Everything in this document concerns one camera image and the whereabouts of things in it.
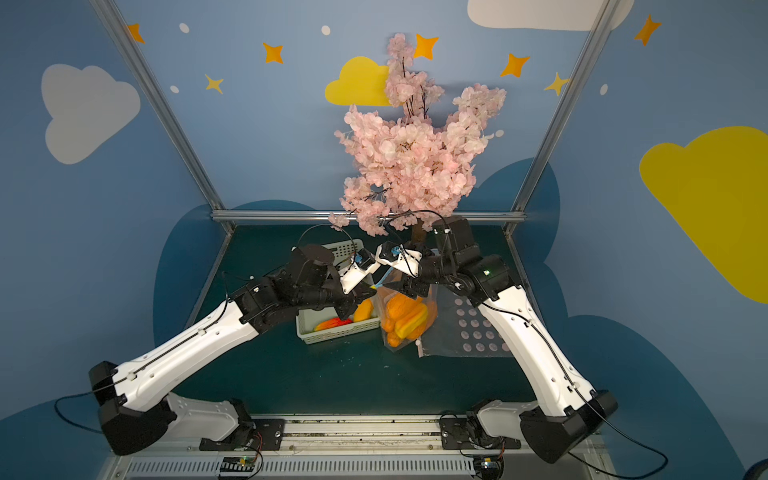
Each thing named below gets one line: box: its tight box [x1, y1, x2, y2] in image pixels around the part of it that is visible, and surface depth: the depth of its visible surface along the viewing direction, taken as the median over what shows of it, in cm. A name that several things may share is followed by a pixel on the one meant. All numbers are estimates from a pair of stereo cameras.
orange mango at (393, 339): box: [388, 332, 401, 348], surface depth 88 cm
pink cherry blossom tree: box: [329, 34, 507, 237], surface depth 67 cm
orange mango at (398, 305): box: [384, 292, 425, 322], surface depth 82 cm
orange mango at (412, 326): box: [394, 304, 428, 340], surface depth 84 cm
